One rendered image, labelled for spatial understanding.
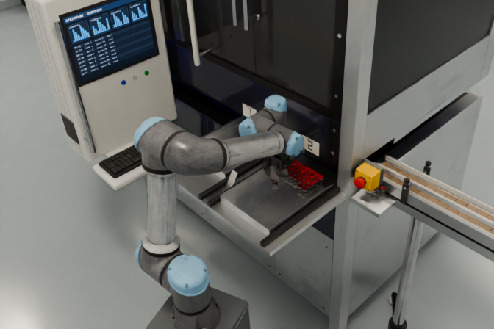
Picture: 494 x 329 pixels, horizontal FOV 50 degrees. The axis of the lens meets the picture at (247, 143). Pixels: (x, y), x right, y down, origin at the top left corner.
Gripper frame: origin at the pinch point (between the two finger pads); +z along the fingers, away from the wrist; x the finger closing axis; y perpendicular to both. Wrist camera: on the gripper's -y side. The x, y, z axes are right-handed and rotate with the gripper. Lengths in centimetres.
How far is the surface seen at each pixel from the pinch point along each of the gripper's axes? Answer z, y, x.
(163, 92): -4, -77, 4
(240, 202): 5.0, -3.1, -14.8
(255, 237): 5.3, 13.9, -22.9
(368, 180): -8.0, 31.8, 15.1
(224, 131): 4.2, -42.2, 11.1
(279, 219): 5.0, 14.0, -11.1
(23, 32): 93, -446, 63
